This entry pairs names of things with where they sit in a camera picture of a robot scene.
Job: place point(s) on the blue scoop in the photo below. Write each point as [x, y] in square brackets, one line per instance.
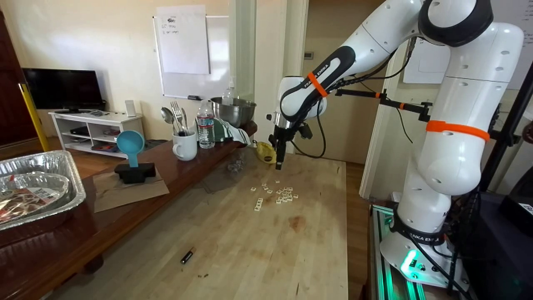
[130, 143]

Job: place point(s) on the metal fork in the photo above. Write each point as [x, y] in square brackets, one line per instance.
[177, 113]

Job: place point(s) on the white paper sheet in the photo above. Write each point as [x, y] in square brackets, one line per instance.
[182, 39]

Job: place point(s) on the yellow and black pole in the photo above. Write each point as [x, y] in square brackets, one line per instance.
[34, 116]

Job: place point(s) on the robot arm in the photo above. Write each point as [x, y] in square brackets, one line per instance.
[458, 125]

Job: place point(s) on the metal spoon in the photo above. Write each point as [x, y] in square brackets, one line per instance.
[167, 116]

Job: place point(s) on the black television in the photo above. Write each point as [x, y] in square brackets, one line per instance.
[62, 88]

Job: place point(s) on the metal knife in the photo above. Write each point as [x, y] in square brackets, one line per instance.
[184, 118]

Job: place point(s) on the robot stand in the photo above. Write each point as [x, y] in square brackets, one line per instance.
[495, 258]

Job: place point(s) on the wall thermostat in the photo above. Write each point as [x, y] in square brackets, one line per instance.
[308, 55]

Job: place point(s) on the black marker pen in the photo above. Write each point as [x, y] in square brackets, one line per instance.
[188, 255]

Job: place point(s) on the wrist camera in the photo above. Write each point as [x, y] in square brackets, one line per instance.
[305, 131]

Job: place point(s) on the dark red door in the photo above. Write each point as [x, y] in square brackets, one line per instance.
[12, 100]

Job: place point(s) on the row of letter tiles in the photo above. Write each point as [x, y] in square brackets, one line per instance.
[258, 204]

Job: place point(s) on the green and white cloth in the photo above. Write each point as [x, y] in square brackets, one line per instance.
[231, 132]

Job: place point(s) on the white mug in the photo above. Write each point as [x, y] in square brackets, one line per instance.
[186, 146]

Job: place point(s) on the brown paper sheet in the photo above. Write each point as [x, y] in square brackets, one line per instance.
[125, 191]

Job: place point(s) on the black block holder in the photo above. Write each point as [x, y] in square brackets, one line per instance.
[135, 171]

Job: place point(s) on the clear water bottle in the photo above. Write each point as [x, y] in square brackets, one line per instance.
[205, 125]

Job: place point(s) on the clear spray bottle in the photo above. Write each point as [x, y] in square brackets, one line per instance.
[228, 95]

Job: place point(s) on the whiteboard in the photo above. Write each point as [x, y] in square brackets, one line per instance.
[216, 54]

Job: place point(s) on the heap of letter tiles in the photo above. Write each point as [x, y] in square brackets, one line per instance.
[285, 195]

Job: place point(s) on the metal mixing bowl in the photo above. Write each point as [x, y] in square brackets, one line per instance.
[233, 110]

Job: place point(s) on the dark wooden table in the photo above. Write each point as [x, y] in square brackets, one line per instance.
[62, 250]

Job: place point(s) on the foil container with lid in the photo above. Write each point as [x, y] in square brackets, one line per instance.
[29, 196]

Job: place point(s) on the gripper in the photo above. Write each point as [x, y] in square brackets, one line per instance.
[282, 135]

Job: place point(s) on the white wall paper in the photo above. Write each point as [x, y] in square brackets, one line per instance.
[424, 62]

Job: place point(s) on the white shelf unit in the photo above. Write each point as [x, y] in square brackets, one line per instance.
[95, 125]

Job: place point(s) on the large aluminium foil tray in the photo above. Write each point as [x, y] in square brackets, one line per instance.
[62, 166]

